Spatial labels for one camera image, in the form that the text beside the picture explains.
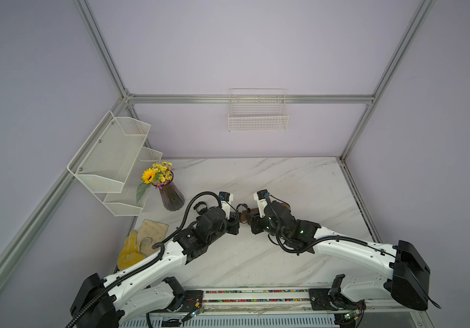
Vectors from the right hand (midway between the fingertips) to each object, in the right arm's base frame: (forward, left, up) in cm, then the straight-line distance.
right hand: (248, 217), depth 78 cm
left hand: (0, +4, +1) cm, 4 cm away
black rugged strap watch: (+2, +3, +4) cm, 6 cm away
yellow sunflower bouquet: (+15, +36, +9) cm, 40 cm away
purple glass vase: (+15, +35, -6) cm, 38 cm away
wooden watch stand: (+1, +1, +2) cm, 3 cm away
